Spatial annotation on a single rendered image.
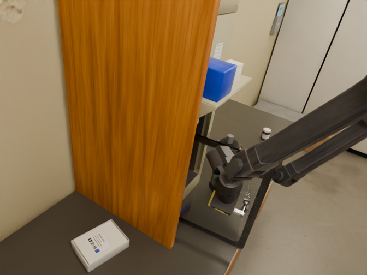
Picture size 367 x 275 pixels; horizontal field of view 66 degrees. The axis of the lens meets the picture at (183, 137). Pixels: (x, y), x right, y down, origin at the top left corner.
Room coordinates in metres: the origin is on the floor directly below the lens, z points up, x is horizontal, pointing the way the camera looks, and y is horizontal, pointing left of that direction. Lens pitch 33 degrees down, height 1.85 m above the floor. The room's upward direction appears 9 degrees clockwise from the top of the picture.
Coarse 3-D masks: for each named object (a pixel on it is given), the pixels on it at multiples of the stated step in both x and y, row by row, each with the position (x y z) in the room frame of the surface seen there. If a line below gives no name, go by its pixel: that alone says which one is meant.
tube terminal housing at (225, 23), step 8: (224, 16) 0.95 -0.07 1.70; (232, 16) 1.01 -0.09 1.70; (216, 24) 0.91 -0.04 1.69; (224, 24) 0.96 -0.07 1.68; (232, 24) 1.03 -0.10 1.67; (216, 32) 0.92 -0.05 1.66; (224, 32) 0.98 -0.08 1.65; (232, 32) 1.04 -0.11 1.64; (216, 40) 0.93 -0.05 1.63; (224, 40) 0.99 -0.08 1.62; (224, 48) 1.01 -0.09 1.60; (224, 56) 1.02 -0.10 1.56; (208, 120) 1.05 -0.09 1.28; (208, 128) 1.02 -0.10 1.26
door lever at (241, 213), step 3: (243, 204) 0.67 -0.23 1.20; (246, 204) 0.67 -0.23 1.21; (243, 207) 0.65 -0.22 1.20; (246, 207) 0.66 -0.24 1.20; (234, 210) 0.63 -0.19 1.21; (237, 210) 0.63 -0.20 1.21; (240, 210) 0.64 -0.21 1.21; (243, 210) 0.64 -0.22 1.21; (234, 213) 0.63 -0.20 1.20; (237, 213) 0.63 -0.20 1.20; (240, 213) 0.62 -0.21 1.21; (243, 213) 0.62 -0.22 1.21; (240, 216) 0.62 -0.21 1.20; (243, 216) 0.62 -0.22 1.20
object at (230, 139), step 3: (228, 135) 0.98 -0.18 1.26; (231, 135) 0.98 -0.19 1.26; (222, 138) 1.01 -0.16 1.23; (225, 138) 1.01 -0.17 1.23; (228, 138) 0.97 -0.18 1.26; (231, 138) 0.97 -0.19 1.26; (219, 141) 0.98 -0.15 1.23; (222, 141) 0.98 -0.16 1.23; (225, 141) 0.98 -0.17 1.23; (228, 141) 0.97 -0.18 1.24; (231, 141) 0.97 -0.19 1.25; (234, 141) 0.99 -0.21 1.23; (237, 141) 0.99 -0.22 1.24; (228, 144) 0.96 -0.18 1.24; (231, 144) 0.96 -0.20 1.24; (234, 144) 0.97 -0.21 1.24; (237, 144) 0.97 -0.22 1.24; (237, 147) 0.95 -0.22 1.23
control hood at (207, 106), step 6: (240, 78) 0.97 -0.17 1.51; (246, 78) 0.98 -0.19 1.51; (234, 84) 0.91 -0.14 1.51; (240, 84) 0.91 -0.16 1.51; (246, 84) 0.94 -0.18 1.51; (234, 90) 0.85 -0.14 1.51; (228, 96) 0.80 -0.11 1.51; (204, 102) 0.73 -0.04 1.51; (210, 102) 0.73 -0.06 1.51; (216, 102) 0.74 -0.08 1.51; (222, 102) 0.75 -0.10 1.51; (204, 108) 0.72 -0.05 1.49; (210, 108) 0.72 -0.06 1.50; (216, 108) 0.71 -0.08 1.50; (204, 114) 0.73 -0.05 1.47
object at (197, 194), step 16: (208, 144) 0.72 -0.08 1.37; (224, 144) 0.71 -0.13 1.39; (192, 160) 0.74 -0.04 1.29; (192, 176) 0.73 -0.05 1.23; (208, 176) 0.72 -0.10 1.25; (272, 176) 0.65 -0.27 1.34; (192, 192) 0.73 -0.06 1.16; (208, 192) 0.71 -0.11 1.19; (240, 192) 0.68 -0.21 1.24; (256, 192) 0.66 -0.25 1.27; (192, 208) 0.73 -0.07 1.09; (208, 208) 0.71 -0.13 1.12; (240, 208) 0.67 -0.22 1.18; (256, 208) 0.66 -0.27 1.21; (192, 224) 0.72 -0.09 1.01; (208, 224) 0.70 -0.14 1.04; (224, 224) 0.68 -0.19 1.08; (240, 224) 0.67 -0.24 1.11; (224, 240) 0.68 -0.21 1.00; (240, 240) 0.66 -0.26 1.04
